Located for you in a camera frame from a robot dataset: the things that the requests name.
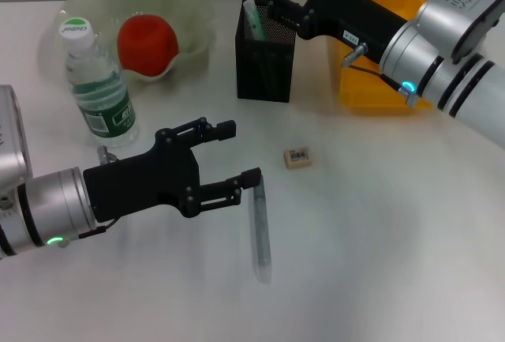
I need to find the yellow plastic bin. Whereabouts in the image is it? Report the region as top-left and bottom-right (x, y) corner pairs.
(333, 0), (451, 116)

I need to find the green pen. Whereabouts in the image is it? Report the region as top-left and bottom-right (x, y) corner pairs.
(242, 0), (273, 66)

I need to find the beige eraser with barcode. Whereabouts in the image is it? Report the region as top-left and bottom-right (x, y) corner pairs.
(282, 146), (316, 170)

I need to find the pale green glass fruit plate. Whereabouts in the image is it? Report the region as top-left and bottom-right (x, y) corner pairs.
(61, 0), (216, 86)

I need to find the silver plug on left gripper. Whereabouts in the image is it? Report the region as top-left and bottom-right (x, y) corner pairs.
(96, 145), (119, 165)

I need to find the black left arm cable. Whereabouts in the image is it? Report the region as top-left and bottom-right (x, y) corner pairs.
(77, 217), (120, 239)

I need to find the orange fruit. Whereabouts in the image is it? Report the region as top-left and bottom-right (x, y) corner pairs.
(117, 16), (179, 78)

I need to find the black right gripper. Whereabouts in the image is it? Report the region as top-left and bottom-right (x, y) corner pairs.
(258, 0), (408, 62)

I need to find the clear green-label water bottle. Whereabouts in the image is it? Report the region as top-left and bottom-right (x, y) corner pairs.
(58, 17), (140, 149)

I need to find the black mesh pen holder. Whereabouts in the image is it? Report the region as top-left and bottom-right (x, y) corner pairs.
(234, 0), (300, 104)

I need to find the grey pen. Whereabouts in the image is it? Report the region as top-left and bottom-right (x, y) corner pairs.
(250, 183), (274, 284)

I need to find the silver plug with cable loop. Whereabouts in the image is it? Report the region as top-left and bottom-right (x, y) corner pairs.
(341, 41), (419, 106)

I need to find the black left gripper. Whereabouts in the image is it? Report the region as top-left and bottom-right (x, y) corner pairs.
(82, 116), (263, 224)

